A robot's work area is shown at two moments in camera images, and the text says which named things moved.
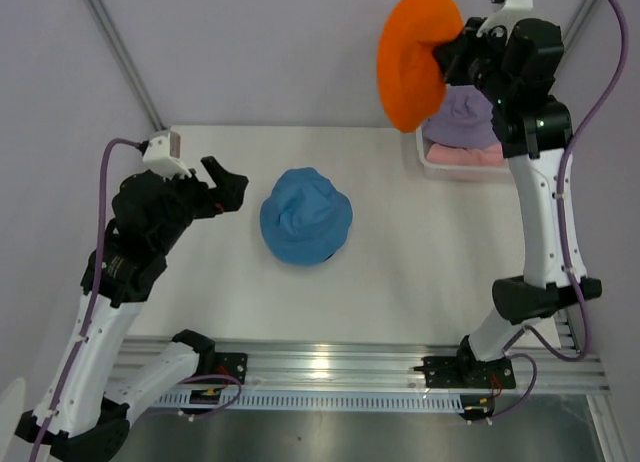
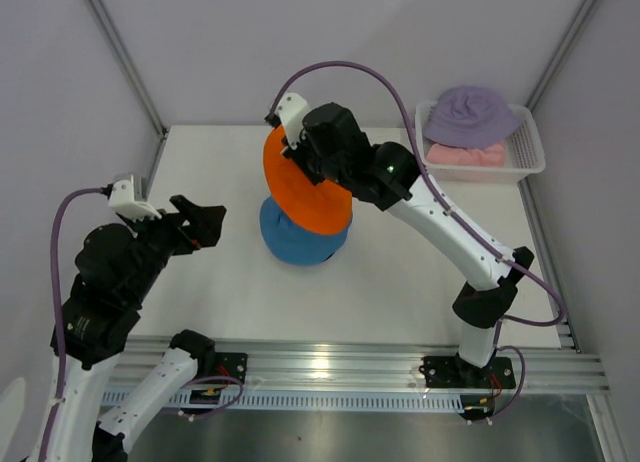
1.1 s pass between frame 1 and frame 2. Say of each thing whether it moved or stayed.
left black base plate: stayed
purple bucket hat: stayed
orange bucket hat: moved
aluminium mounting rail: stayed
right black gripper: moved
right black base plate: stayed
